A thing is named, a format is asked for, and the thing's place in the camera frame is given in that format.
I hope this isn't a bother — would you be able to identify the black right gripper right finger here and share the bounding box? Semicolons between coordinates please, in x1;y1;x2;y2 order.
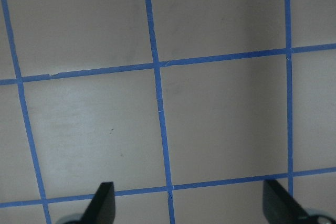
262;179;309;224

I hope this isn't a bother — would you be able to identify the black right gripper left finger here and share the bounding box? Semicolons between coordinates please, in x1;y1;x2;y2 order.
80;182;116;224

